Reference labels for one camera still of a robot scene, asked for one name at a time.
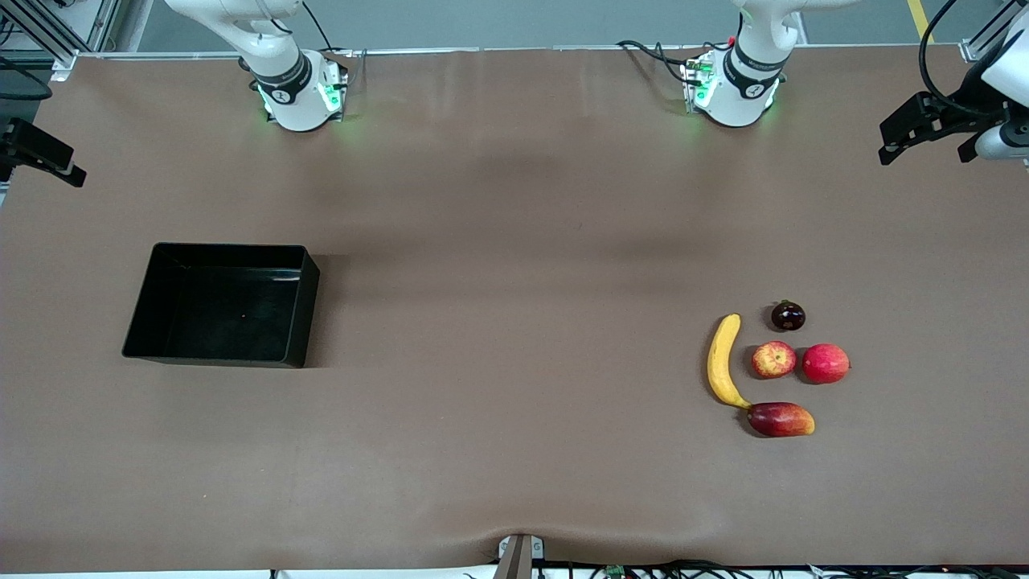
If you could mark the red yellow mango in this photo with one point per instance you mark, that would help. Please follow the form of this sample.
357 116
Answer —
780 420

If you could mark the small green circuit board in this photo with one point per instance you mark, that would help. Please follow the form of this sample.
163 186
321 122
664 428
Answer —
616 572

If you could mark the yellow banana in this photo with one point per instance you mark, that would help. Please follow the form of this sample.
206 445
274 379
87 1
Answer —
718 362

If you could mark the red yellow apple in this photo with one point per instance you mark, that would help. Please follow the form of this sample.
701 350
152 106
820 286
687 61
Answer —
773 359

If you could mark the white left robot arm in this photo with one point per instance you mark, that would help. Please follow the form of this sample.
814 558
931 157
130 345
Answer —
735 100

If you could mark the black plastic box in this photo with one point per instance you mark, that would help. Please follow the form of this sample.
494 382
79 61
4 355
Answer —
225 314

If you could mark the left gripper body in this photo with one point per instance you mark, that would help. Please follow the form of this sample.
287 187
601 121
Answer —
959 112

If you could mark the dark purple mangosteen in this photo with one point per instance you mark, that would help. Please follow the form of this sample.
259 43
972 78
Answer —
788 317

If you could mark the brown table cover mat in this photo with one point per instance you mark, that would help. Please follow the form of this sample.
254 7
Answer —
514 450

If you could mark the red round peach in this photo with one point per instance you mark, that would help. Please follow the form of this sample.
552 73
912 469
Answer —
826 363

